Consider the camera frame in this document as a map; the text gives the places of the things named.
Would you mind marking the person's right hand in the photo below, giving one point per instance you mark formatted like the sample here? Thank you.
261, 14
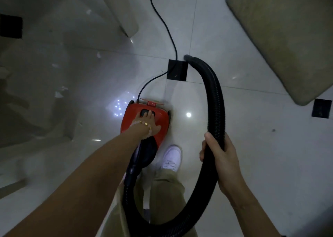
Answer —
223, 166

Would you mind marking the person's left hand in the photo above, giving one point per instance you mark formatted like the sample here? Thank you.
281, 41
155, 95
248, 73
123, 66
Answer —
145, 129

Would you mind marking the person's right thumb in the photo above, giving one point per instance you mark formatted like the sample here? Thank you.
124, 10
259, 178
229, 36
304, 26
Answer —
212, 145

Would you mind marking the person's left thumb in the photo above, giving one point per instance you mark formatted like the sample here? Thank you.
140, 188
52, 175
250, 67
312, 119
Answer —
157, 129

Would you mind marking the red canister vacuum cleaner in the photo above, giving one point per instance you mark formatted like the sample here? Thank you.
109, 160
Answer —
161, 125

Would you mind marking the person's left forearm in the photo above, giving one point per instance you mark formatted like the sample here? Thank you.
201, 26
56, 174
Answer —
85, 184

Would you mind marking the person's right forearm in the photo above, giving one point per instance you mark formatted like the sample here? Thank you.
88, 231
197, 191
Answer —
249, 213

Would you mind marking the white sneaker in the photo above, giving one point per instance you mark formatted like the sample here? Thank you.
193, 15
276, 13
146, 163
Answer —
171, 157

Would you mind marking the khaki trousers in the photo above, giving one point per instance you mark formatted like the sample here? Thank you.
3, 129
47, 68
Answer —
165, 195

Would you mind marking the clear glass table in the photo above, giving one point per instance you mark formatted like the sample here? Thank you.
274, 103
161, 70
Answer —
39, 101

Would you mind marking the beige upholstered furniture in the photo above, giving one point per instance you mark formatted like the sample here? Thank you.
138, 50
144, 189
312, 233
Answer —
119, 8

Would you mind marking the beige floor mat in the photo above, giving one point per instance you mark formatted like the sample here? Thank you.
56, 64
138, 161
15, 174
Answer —
283, 36

